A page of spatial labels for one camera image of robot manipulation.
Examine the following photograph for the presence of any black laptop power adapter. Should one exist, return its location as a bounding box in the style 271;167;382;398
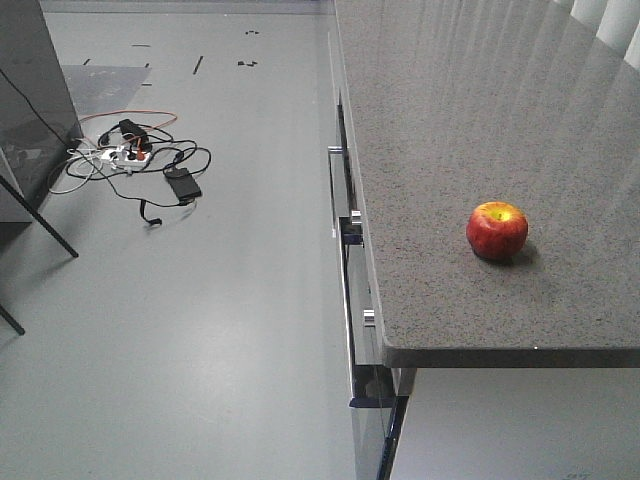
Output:
163;168;202;204

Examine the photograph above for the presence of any dark grey cabinet panel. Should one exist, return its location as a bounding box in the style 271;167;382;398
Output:
1;1;81;223

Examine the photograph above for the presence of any orange extension cable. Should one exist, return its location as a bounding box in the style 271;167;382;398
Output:
78;110;179;132

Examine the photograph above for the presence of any black tangled power cable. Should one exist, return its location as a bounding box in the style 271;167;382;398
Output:
64;118;213;227

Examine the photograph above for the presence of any black slanted stand leg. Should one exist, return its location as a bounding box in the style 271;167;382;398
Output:
0;175;79;258

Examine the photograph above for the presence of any grey speckled kitchen counter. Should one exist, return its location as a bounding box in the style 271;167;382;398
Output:
327;0;640;480

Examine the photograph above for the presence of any white power strip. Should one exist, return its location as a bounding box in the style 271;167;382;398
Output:
100;146;151;172

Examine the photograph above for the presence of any red yellow apple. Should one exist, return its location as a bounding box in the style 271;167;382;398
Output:
466;201;529;261

